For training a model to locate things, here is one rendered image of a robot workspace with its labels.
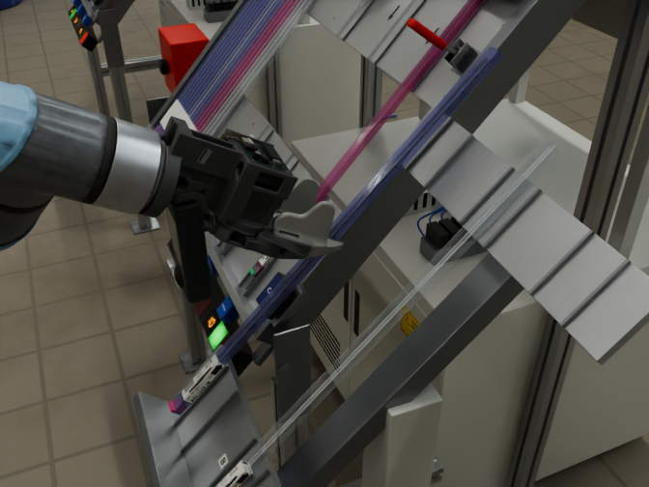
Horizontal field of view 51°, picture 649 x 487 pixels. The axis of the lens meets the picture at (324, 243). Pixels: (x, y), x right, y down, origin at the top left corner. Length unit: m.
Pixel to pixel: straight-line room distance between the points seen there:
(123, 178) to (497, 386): 0.89
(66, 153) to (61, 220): 2.07
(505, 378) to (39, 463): 1.10
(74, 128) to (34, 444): 1.37
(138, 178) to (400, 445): 0.39
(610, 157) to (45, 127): 0.75
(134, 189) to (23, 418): 1.40
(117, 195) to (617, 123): 0.69
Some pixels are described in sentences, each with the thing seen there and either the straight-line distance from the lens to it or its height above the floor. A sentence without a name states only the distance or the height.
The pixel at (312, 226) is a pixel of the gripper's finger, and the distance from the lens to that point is 0.66.
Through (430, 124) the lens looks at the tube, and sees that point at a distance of 0.69.
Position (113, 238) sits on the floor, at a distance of 2.47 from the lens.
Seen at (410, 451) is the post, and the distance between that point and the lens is 0.77.
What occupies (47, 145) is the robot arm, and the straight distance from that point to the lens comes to 0.56.
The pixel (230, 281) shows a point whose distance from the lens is 1.01.
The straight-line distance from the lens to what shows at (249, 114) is 1.22.
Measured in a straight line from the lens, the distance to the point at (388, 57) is 1.03.
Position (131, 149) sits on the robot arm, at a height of 1.11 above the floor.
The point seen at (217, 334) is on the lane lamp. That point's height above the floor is 0.66.
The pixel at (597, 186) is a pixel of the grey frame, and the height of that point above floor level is 0.85.
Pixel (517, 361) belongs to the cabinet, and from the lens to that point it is 1.28.
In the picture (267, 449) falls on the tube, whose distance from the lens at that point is 0.71.
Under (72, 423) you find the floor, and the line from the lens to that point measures 1.88.
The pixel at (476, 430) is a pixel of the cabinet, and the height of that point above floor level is 0.33.
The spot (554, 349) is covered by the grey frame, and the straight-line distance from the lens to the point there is 1.26.
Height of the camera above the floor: 1.37
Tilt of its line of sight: 36 degrees down
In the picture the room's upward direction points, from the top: straight up
